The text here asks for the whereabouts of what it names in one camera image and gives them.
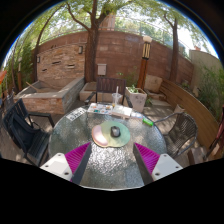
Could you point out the dark wicker metal-framed chair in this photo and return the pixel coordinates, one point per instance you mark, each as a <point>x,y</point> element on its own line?
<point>183,130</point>

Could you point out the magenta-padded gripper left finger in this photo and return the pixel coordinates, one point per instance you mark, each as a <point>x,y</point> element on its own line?
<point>58,164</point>

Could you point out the white licence plate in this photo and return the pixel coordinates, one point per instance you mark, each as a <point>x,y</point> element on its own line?
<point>76,114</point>

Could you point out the dark wooden slatted chair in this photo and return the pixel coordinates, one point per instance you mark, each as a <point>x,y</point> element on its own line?
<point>106,85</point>

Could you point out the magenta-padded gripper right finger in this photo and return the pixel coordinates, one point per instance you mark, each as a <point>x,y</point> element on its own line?
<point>165,165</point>

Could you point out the colourful picture pamphlet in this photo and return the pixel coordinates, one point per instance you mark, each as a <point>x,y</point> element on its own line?
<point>99,108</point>

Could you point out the pale wall-mounted box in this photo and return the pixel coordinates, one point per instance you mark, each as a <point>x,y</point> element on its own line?
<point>101,69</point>

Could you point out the white square planter with plant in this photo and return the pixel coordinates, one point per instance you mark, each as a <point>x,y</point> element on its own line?
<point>136,100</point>

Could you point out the raised stone garden bed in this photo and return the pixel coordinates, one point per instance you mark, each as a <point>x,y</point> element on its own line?
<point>46,103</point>

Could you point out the green mouse pad, pink wrist rest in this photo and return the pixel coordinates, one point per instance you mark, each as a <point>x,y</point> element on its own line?
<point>106,128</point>

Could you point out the wooden garden lamp post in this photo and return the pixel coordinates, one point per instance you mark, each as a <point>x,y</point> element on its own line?
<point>144,63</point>

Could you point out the curved wooden slat bench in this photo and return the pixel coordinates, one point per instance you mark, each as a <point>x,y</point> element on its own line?
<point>196,113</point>

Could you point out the clear plastic cup with straw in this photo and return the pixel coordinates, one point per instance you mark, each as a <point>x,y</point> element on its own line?
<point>117,99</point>

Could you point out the slim leaning tree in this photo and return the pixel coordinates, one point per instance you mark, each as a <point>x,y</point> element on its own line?
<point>174,56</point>

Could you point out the thin pale booklet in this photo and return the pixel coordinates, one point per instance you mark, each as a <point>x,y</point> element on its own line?
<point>137,115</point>

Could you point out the dark wall lamp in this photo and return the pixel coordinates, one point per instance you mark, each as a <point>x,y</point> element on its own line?
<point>38,59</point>
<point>80,49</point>

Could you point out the large forked tree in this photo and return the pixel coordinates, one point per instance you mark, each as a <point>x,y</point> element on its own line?
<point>90,50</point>

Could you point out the small green packet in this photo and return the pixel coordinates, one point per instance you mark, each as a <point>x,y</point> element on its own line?
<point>148,122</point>

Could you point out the small white plant pot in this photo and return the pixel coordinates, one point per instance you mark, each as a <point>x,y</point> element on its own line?
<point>179,109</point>

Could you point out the open white book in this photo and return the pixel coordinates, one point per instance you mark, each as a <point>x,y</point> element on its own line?
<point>122,112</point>

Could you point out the grey and black computer mouse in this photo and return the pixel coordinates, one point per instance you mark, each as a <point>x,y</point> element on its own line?
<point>115,132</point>

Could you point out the black folding armchair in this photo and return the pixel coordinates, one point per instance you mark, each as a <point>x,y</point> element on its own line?
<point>25,133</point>

